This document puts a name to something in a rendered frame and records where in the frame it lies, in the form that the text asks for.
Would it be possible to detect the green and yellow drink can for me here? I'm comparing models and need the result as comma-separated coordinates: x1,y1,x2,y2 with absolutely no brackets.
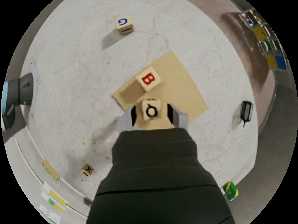
222,181,238,201

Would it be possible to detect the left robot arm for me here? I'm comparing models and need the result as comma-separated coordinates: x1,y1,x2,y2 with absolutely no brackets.
1,72,33,132

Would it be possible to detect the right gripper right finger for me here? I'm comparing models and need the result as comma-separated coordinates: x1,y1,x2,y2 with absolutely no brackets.
168,103,189,131

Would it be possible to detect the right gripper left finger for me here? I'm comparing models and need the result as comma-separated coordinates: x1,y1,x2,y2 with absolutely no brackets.
116,105,137,135

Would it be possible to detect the tan flat mat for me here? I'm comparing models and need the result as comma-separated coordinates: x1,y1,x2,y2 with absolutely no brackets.
113,51,209,131

